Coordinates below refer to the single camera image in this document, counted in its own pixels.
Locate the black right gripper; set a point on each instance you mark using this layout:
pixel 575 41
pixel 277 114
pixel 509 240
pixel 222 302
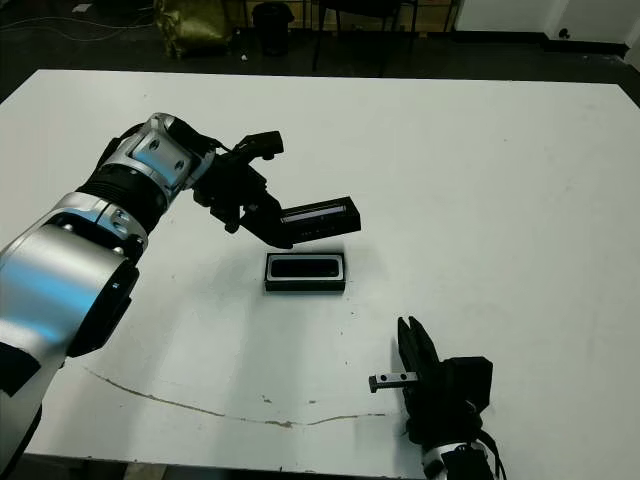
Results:
pixel 440 410

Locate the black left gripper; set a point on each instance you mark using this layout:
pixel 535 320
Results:
pixel 235 185

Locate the black box lid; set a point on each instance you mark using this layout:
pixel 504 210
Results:
pixel 330 225

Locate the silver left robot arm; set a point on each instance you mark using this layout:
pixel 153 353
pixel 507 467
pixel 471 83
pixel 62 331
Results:
pixel 100 260

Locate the black box base white insert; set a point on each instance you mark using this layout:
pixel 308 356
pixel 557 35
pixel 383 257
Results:
pixel 305 287

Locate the black waste bin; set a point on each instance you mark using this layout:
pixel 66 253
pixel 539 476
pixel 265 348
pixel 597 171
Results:
pixel 272 27

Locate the crumpled shiny plastic bag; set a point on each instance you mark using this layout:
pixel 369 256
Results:
pixel 192 27

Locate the black office chair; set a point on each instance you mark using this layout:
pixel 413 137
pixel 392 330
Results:
pixel 367 10

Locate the white paper sheet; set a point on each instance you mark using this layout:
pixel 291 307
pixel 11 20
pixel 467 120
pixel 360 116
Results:
pixel 82 8

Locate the black door stopper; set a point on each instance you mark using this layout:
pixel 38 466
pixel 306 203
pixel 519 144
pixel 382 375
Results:
pixel 564 33

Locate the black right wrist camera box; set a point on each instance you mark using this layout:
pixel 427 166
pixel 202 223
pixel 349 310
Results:
pixel 472 380

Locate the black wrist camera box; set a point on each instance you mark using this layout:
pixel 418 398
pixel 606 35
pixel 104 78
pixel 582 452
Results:
pixel 260 142
pixel 472 380

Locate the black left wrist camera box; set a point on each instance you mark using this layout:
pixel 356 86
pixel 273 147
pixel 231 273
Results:
pixel 260 142

